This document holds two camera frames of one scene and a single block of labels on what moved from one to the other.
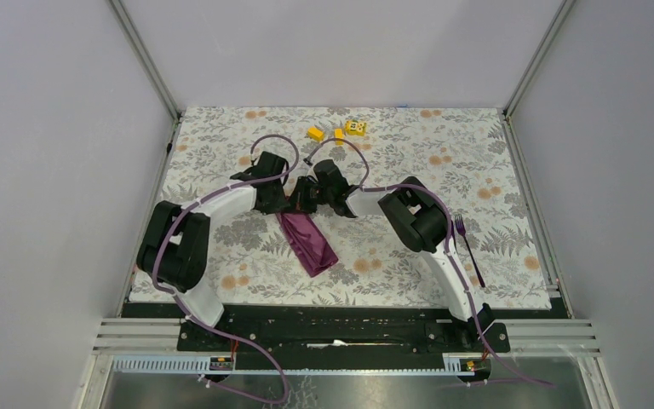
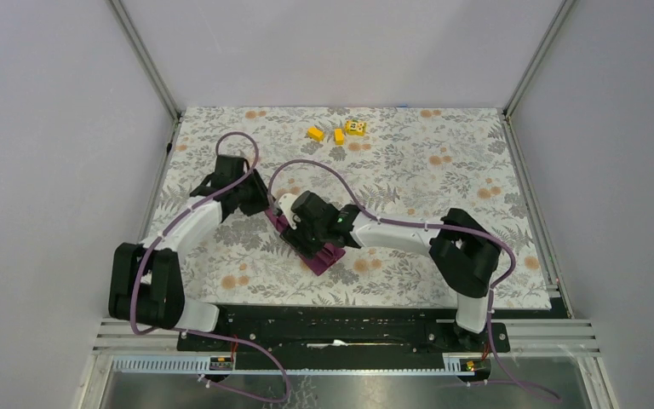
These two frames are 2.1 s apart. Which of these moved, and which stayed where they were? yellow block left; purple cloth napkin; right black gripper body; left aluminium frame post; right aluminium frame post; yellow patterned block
Moved: purple cloth napkin; right black gripper body
Stayed: left aluminium frame post; right aluminium frame post; yellow block left; yellow patterned block
